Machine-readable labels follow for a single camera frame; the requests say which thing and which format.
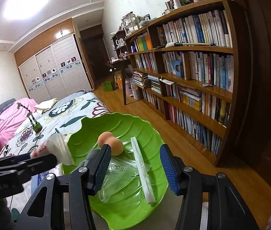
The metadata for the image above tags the clear barcode plastic bag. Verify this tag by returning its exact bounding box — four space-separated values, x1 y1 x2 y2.
97 157 145 204

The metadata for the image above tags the orange makeup sponge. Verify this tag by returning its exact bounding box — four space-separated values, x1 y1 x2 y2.
97 131 124 156

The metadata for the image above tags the white paper towel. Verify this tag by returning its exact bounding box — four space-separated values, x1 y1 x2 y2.
130 136 156 205

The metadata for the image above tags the grey felt cloth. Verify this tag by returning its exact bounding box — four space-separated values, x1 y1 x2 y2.
77 149 101 169

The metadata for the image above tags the tissue pack blue label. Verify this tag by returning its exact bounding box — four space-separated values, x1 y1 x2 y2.
31 171 49 194

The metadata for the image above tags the pink blanket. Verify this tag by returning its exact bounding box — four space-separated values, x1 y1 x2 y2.
0 98 37 152

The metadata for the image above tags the striped giraffe toy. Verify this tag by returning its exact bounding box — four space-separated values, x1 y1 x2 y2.
17 102 43 133

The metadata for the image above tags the green leaf tray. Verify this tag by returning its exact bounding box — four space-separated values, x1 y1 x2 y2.
63 113 168 229

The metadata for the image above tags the white pillow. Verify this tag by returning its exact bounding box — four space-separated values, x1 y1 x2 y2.
13 112 42 136

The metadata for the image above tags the folded cream towel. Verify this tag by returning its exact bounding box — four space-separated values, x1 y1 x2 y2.
34 98 58 114

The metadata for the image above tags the floral bed sheet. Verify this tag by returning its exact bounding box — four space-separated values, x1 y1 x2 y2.
0 92 110 212

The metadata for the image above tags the green stool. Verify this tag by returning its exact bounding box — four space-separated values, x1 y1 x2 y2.
102 81 115 92

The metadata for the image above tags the white sliding wardrobe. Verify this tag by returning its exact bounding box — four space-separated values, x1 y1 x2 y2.
14 19 95 103

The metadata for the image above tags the wooden desk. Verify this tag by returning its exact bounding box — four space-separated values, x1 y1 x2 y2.
104 57 132 106

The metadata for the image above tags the dark wooden door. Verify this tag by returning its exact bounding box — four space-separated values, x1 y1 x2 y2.
80 25 109 80

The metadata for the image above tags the wooden bookshelf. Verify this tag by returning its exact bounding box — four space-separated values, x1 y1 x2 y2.
116 0 250 166

